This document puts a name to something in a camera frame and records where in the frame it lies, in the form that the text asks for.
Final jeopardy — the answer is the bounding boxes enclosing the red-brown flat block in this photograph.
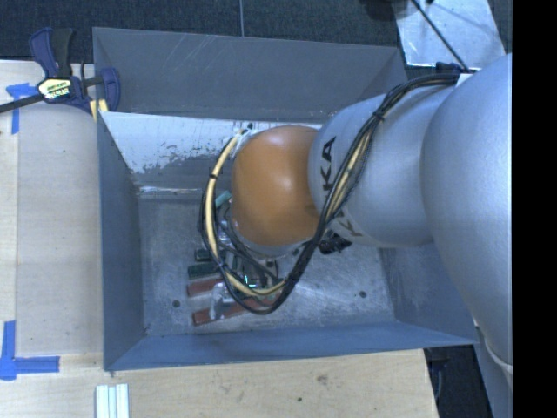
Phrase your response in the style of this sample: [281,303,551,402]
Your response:
[191,299,263,327]
[186,278,225,297]

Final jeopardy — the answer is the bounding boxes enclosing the pale wood board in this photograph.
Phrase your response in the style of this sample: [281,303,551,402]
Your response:
[15,102,105,359]

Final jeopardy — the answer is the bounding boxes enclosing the grey metal bin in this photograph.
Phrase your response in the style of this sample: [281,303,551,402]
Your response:
[91,26,482,373]

